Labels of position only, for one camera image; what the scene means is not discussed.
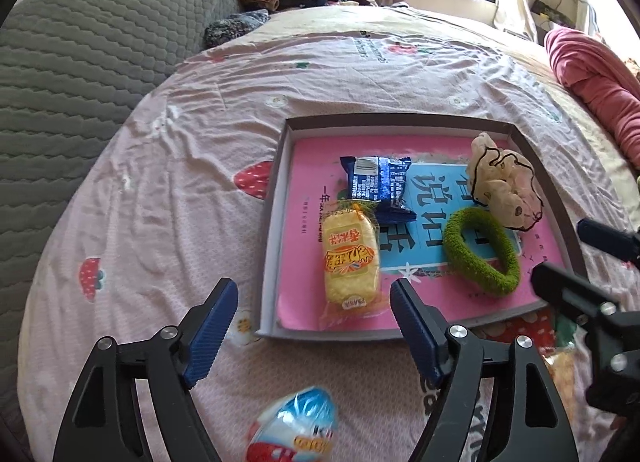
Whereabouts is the dark patterned cloth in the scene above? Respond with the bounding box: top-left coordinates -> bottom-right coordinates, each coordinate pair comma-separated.
204,9 -> 271,48

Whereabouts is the green fuzzy scrunchie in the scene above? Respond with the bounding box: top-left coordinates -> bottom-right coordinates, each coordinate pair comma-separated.
442,207 -> 522,299

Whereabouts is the shallow grey cardboard box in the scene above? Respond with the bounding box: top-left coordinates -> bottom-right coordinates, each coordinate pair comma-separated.
254,114 -> 588,343

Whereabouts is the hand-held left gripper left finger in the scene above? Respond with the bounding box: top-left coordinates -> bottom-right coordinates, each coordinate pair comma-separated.
52,278 -> 239,462

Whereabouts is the grey quilted headboard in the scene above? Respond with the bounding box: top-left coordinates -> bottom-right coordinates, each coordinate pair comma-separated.
0,0 -> 241,378

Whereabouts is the yellow cake packet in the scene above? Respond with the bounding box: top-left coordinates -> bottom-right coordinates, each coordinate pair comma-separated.
320,202 -> 382,330

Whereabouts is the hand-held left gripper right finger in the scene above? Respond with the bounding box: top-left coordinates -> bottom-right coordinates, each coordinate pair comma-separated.
389,278 -> 581,462

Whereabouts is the pink quilt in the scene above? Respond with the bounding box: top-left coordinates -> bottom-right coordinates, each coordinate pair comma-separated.
544,26 -> 640,173

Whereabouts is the wafer biscuit packet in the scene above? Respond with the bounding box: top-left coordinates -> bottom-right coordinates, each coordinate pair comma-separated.
547,349 -> 591,393

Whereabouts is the blue snack packet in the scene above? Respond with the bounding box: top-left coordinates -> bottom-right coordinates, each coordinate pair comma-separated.
340,156 -> 418,225

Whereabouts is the egg-shaped candy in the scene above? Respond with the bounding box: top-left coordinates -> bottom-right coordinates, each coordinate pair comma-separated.
245,386 -> 338,462

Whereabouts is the cream scrunchie with black trim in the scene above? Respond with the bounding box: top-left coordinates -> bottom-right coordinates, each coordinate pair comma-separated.
466,133 -> 546,231

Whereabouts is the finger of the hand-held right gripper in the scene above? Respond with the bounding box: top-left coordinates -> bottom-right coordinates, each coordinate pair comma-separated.
530,262 -> 623,325
576,218 -> 640,263

